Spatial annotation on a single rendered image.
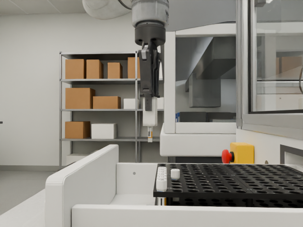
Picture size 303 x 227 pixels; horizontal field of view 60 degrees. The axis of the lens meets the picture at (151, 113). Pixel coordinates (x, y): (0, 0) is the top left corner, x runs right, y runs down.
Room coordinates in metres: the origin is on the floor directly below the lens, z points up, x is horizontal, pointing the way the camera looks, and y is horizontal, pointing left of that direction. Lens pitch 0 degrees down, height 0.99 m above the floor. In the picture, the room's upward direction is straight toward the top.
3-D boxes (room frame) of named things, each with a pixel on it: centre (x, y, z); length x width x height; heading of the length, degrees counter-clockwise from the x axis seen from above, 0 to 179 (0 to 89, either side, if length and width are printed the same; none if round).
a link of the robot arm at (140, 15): (0.63, 0.00, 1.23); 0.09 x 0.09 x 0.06
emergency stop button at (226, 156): (0.70, -0.20, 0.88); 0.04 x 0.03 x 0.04; 177
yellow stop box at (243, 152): (0.70, -0.24, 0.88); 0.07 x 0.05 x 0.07; 177
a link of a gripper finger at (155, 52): (0.62, 0.01, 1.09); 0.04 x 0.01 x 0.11; 77
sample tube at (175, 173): (0.36, -0.03, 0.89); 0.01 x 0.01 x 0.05
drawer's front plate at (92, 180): (0.39, 0.08, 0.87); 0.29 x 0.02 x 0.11; 177
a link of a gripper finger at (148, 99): (0.61, 0.01, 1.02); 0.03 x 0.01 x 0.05; 167
